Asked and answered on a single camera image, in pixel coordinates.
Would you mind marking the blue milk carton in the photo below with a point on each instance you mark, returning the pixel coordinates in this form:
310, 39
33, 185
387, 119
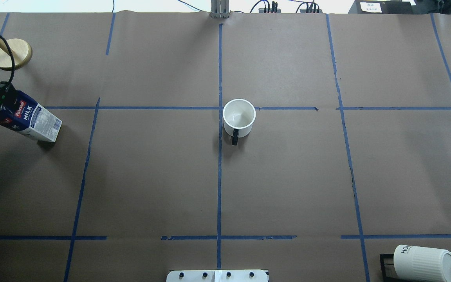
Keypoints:
24, 115

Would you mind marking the white smiley mug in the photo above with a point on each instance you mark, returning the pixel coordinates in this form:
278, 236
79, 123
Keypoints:
238, 116

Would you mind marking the wooden mug tree stand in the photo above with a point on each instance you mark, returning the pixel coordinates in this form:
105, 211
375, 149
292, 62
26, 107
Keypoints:
19, 49

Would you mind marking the white ribbed home mug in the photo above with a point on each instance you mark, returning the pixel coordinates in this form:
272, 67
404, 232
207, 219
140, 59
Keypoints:
420, 264

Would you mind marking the aluminium frame post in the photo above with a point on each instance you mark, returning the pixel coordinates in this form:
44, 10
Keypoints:
220, 9

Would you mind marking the white pole mount base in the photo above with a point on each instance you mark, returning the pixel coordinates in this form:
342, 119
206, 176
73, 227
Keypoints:
217, 275

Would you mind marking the black wire mug rack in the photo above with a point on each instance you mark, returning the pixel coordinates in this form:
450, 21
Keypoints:
388, 273

